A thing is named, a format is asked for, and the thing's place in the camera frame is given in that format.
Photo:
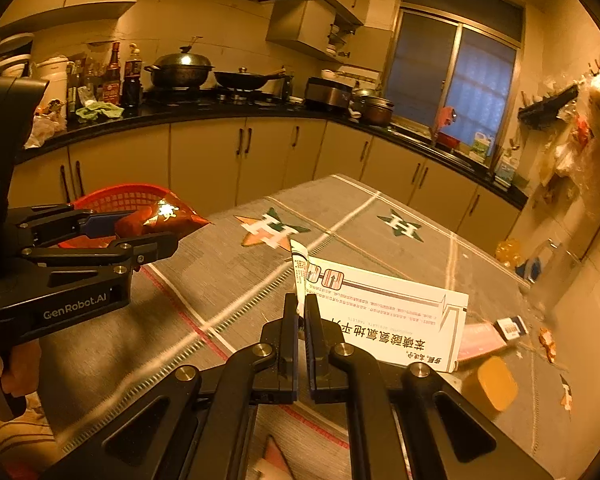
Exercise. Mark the green label detergent bottle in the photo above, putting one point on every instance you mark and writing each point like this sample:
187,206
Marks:
481,147

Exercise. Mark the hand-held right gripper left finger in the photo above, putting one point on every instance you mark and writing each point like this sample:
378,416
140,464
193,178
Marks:
292,332

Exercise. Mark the orange candy wrapper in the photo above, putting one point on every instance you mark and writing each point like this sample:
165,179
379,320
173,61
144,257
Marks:
547,345

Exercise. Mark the yellow lidded box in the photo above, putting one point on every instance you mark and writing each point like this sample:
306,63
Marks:
497,382

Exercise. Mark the person's left hand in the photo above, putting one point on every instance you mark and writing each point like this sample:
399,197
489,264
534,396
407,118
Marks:
22,367

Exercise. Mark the steel cup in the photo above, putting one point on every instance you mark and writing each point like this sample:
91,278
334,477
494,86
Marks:
287,89

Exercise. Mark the white plastic bag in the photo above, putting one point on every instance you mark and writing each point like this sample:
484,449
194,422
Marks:
45,127

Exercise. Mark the pink packet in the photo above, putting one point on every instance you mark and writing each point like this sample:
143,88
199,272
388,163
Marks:
480,340

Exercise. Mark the red snack bag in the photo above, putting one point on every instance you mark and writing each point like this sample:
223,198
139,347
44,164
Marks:
175,215

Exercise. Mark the black kitchen countertop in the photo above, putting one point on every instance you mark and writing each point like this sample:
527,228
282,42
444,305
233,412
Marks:
190,111

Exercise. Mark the white rice cooker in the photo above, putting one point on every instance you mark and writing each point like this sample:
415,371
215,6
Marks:
12,55

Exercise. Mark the row of condiment bottles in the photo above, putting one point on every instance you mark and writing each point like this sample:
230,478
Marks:
112,80

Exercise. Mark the lidded steel wok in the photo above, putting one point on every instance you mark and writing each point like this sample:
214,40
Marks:
180,67

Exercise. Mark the red plastic basket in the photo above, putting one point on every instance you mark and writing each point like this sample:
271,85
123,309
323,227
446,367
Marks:
120,192

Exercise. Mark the beige base cabinets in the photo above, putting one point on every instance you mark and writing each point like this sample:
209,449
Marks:
205,160

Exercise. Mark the kitchen window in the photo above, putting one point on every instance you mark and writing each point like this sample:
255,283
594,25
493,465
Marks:
430,70

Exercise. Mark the small white barcode box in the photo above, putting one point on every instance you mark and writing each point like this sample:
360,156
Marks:
512,329

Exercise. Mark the white medicine box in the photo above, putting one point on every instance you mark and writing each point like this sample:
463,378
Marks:
395,310

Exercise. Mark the green cloth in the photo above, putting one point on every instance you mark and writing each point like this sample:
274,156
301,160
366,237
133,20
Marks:
97,111

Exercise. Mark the grey star printed tablecloth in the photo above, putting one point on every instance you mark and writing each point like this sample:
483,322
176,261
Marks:
205,280

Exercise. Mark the dark cooking pot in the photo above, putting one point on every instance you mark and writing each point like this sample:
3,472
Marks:
375,110

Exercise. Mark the black wall rack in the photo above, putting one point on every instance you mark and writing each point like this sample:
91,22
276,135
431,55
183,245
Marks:
547,105

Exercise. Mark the orange plastic bag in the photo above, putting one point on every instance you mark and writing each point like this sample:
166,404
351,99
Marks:
509,252

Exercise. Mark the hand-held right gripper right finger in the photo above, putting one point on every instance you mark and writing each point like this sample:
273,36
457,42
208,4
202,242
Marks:
311,335

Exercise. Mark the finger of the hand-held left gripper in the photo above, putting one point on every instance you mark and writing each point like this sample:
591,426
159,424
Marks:
102,223
150,247

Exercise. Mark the black frying pan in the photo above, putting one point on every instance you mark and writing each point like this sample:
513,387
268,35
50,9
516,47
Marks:
242,79

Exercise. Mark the white kettle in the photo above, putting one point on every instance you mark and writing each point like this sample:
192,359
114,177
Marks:
55,80

